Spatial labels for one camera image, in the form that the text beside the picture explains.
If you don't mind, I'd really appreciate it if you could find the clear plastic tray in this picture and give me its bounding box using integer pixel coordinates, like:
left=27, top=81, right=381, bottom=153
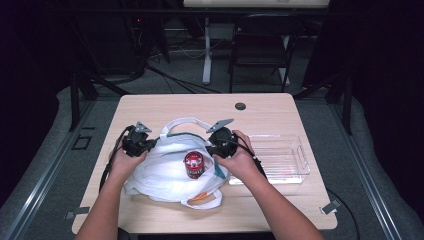
left=228, top=133, right=312, bottom=186

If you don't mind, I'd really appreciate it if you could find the black metal stand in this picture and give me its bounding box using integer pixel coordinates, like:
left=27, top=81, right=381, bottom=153
left=68, top=71, right=131, bottom=133
left=293, top=71, right=354, bottom=136

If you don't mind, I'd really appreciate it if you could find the thick black floor cable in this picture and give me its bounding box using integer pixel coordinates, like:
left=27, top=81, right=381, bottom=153
left=146, top=64, right=221, bottom=94

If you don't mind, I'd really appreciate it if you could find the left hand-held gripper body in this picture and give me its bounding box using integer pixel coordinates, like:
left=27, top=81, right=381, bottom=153
left=121, top=121, right=153, bottom=158

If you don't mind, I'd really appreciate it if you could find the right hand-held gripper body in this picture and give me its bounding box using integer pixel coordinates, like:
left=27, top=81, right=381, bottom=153
left=206, top=118, right=239, bottom=159

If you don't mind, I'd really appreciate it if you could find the person's right hand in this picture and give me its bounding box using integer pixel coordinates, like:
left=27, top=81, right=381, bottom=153
left=213, top=130, right=264, bottom=183

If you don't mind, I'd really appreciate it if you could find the person's left hand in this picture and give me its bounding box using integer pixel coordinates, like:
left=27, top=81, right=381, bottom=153
left=108, top=146, right=148, bottom=183

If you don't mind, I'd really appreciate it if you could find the left hand-held gripper cable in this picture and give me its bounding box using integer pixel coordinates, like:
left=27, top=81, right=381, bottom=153
left=99, top=125, right=136, bottom=193

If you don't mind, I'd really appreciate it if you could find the grey tape piece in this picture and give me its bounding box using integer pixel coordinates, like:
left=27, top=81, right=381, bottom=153
left=319, top=199, right=341, bottom=215
left=64, top=206, right=91, bottom=220

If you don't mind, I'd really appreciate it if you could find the white and green tote bag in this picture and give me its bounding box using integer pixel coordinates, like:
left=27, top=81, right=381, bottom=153
left=123, top=116, right=231, bottom=210

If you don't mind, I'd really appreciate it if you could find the right hand-held gripper cable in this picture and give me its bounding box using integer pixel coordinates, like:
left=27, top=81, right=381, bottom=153
left=229, top=134, right=268, bottom=179

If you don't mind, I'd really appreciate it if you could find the white desk with legs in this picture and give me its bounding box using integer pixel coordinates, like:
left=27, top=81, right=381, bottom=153
left=183, top=0, right=330, bottom=86

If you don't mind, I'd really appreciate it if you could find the aluminium floor rail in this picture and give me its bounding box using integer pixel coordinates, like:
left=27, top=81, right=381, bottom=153
left=0, top=99, right=98, bottom=240
left=328, top=99, right=406, bottom=240

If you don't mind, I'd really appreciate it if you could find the hand-held gripper cable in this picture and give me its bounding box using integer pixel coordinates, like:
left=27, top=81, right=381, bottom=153
left=229, top=134, right=268, bottom=179
left=99, top=125, right=136, bottom=193

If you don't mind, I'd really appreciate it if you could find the red can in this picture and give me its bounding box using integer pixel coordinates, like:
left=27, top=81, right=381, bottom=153
left=183, top=150, right=205, bottom=180

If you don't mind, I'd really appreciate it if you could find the dark equipment rack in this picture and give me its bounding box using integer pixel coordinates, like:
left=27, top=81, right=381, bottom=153
left=76, top=13, right=148, bottom=76

